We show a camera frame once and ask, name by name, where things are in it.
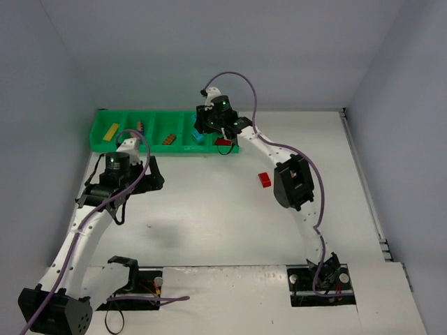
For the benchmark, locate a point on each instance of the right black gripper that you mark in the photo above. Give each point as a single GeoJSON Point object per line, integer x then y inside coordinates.
{"type": "Point", "coordinates": [203, 122]}

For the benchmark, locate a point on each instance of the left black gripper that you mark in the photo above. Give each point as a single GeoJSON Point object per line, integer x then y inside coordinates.
{"type": "Point", "coordinates": [148, 181]}

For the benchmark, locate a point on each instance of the blue lego brick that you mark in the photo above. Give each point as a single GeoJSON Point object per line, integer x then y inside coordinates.
{"type": "Point", "coordinates": [198, 138]}

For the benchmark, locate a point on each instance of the red long lego brick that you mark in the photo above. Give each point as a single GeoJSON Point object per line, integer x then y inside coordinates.
{"type": "Point", "coordinates": [220, 141]}

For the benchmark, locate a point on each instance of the brown lego plate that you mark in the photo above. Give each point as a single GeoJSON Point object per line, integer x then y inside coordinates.
{"type": "Point", "coordinates": [169, 139]}

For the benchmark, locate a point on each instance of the yellow long lego plate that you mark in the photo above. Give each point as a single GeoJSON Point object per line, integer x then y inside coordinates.
{"type": "Point", "coordinates": [110, 133]}

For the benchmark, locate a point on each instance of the red curved lego brick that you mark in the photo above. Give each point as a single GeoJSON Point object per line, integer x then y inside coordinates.
{"type": "Point", "coordinates": [264, 179]}

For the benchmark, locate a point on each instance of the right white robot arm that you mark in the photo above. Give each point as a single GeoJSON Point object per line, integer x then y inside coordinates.
{"type": "Point", "coordinates": [297, 186]}

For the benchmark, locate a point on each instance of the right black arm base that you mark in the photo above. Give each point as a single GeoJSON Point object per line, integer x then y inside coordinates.
{"type": "Point", "coordinates": [338, 291]}

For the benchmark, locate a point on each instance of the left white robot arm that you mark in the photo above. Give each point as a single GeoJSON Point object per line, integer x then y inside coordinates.
{"type": "Point", "coordinates": [63, 302]}

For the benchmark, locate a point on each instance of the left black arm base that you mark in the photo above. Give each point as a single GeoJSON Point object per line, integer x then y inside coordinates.
{"type": "Point", "coordinates": [145, 286]}

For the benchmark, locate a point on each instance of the green five-compartment bin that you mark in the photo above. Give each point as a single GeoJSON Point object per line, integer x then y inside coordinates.
{"type": "Point", "coordinates": [158, 125]}

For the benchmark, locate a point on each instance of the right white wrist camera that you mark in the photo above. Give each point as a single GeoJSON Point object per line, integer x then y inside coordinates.
{"type": "Point", "coordinates": [209, 94]}

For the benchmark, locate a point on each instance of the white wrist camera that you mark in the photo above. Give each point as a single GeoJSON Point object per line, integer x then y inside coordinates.
{"type": "Point", "coordinates": [209, 94]}
{"type": "Point", "coordinates": [131, 147]}

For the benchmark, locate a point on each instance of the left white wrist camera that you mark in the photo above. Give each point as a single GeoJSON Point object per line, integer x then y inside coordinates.
{"type": "Point", "coordinates": [131, 147]}

